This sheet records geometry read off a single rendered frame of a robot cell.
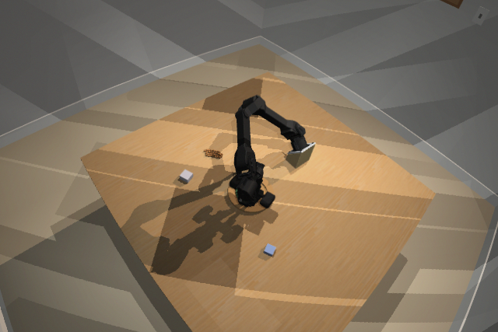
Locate white cube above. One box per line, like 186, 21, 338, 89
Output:
180, 169, 193, 183

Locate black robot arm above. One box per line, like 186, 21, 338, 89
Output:
234, 96, 310, 207

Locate light blue block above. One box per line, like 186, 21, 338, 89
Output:
263, 243, 276, 256

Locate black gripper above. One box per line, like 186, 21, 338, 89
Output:
229, 175, 275, 208

